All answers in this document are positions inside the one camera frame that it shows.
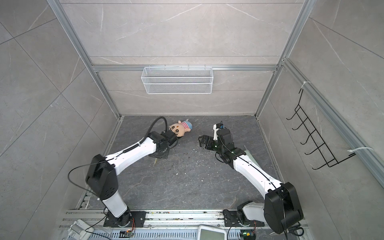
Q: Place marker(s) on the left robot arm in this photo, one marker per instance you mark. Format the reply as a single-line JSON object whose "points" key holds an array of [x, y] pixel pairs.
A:
{"points": [[102, 176]]}

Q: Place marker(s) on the white device bottom left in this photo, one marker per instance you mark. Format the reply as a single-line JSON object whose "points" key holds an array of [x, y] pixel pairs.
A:
{"points": [[80, 230]]}

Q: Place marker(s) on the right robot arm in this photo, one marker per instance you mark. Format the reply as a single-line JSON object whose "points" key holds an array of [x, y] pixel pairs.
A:
{"points": [[282, 208]]}

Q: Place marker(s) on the white digital scale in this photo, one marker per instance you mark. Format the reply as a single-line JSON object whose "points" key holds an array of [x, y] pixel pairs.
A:
{"points": [[211, 233]]}

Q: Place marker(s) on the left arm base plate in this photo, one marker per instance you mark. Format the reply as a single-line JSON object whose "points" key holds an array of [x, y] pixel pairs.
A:
{"points": [[126, 220]]}

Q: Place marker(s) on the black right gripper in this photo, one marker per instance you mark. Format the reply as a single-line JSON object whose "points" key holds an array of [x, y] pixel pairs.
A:
{"points": [[210, 139]]}

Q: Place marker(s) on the black wire hook rack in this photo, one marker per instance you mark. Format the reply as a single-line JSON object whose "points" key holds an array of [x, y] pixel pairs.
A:
{"points": [[314, 135]]}

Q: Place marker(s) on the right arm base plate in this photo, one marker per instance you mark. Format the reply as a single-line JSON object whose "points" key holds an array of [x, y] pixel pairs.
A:
{"points": [[236, 219]]}

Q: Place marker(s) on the black handled scissors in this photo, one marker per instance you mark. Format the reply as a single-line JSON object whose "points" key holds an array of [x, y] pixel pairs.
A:
{"points": [[296, 230]]}

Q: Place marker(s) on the small green circuit board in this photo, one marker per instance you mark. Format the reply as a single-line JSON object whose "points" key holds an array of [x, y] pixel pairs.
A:
{"points": [[248, 235]]}

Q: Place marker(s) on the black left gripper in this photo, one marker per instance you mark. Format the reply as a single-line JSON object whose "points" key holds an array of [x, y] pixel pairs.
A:
{"points": [[165, 156]]}

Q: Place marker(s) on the plush doll toy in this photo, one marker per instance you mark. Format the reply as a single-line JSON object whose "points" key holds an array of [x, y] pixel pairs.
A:
{"points": [[181, 127]]}

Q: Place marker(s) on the white wire mesh basket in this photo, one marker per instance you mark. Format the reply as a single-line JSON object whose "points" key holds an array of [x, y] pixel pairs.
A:
{"points": [[178, 80]]}

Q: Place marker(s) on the small red-wired circuit board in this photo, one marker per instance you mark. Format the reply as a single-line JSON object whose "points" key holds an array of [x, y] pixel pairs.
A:
{"points": [[127, 234]]}

